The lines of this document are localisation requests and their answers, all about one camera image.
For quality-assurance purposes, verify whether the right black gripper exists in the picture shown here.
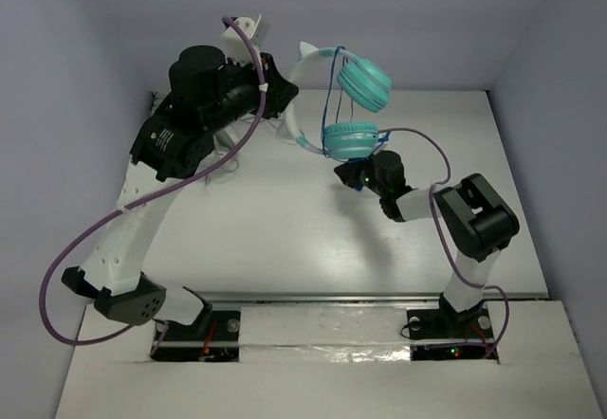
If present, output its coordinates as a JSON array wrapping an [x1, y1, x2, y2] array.
[[335, 150, 387, 198]]

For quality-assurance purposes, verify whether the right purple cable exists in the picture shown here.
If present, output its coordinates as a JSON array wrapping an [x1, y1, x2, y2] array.
[[378, 128, 511, 358]]

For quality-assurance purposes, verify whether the teal over-ear headphones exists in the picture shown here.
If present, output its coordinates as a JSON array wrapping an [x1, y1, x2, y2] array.
[[274, 42, 394, 162]]

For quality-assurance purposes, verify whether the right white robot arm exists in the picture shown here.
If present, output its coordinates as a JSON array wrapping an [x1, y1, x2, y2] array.
[[334, 151, 520, 337]]

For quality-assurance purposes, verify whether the blue headphone cable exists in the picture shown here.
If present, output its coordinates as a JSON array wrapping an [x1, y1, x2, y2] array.
[[322, 46, 391, 192]]

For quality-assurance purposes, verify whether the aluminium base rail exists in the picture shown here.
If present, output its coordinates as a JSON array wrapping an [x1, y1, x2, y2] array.
[[150, 289, 508, 363]]

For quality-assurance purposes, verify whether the white over-ear headphones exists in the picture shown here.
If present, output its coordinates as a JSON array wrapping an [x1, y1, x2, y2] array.
[[204, 127, 240, 185]]

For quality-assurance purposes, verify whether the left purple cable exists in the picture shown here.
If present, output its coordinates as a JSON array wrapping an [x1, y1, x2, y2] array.
[[38, 16, 267, 358]]

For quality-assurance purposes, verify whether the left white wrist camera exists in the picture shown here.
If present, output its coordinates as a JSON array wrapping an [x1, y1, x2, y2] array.
[[221, 14, 269, 64]]

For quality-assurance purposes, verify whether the purple cable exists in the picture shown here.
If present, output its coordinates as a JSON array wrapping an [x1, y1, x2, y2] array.
[[378, 128, 511, 358], [38, 16, 267, 358]]

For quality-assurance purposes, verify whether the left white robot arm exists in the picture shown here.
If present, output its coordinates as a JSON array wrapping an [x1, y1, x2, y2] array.
[[61, 46, 299, 337]]

